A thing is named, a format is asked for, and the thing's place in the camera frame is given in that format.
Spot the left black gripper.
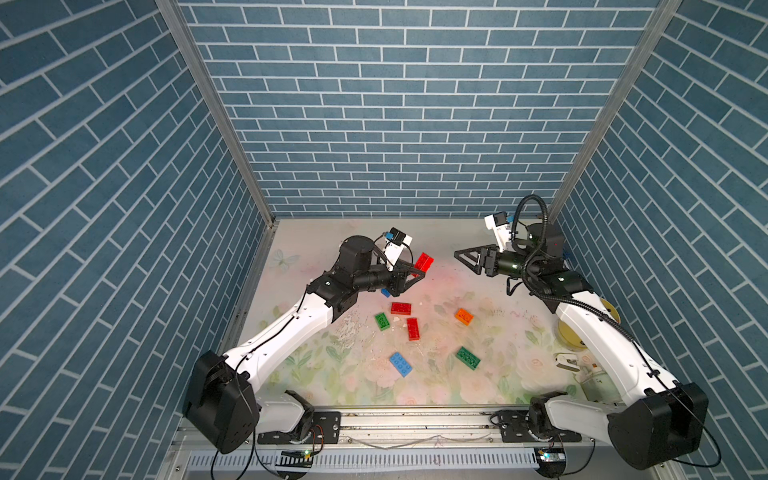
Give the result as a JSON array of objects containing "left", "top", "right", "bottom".
[{"left": 351, "top": 259, "right": 423, "bottom": 298}]

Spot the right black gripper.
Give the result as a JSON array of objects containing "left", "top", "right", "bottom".
[{"left": 455, "top": 246, "right": 538, "bottom": 284}]

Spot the red lego brick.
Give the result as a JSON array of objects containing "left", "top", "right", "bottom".
[{"left": 414, "top": 252, "right": 434, "bottom": 273}]

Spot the orange lego brick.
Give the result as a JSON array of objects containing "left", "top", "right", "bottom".
[{"left": 455, "top": 308, "right": 474, "bottom": 326}]

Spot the long green lego brick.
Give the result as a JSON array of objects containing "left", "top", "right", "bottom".
[{"left": 455, "top": 346, "right": 481, "bottom": 371}]

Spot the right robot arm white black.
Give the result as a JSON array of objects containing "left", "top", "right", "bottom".
[{"left": 454, "top": 221, "right": 709, "bottom": 470}]

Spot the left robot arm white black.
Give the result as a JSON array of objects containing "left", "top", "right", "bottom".
[{"left": 183, "top": 228, "right": 426, "bottom": 454}]

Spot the red lego brick horizontal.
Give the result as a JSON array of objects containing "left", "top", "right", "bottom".
[{"left": 390, "top": 302, "right": 412, "bottom": 316}]

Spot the small green lego brick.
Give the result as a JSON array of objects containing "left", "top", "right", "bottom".
[{"left": 374, "top": 312, "right": 390, "bottom": 331}]

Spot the red lego brick vertical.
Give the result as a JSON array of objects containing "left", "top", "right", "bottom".
[{"left": 406, "top": 317, "right": 420, "bottom": 341}]

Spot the long blue lego brick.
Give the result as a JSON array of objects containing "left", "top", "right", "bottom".
[{"left": 389, "top": 352, "right": 413, "bottom": 377}]

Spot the yellow cup with markers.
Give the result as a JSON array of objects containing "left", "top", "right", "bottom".
[{"left": 557, "top": 298, "right": 621, "bottom": 350}]

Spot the white clip on table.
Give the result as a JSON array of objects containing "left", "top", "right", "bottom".
[{"left": 554, "top": 352, "right": 581, "bottom": 373}]

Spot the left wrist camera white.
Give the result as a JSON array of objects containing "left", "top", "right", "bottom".
[{"left": 384, "top": 227, "right": 412, "bottom": 271}]

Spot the aluminium front rail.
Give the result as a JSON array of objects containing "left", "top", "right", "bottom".
[{"left": 161, "top": 405, "right": 667, "bottom": 457}]

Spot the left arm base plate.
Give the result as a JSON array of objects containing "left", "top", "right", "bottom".
[{"left": 257, "top": 410, "right": 342, "bottom": 445}]

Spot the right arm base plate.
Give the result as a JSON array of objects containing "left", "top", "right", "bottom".
[{"left": 489, "top": 409, "right": 582, "bottom": 443}]

